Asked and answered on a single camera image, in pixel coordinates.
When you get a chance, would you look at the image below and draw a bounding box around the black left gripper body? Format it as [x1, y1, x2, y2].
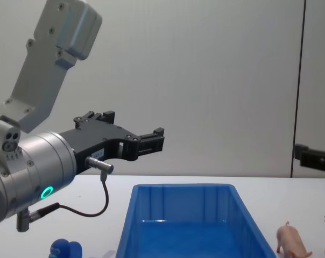
[59, 122, 139, 176]

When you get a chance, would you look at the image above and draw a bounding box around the pink toy pig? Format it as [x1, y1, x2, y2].
[275, 220, 313, 258]

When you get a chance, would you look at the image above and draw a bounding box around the blue plastic bin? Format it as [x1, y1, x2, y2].
[114, 183, 277, 258]

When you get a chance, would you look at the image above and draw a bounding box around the blue toy figure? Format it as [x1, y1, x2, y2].
[49, 238, 83, 258]

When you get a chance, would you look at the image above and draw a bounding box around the thin dark gripper cable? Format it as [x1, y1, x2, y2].
[16, 156, 115, 233]

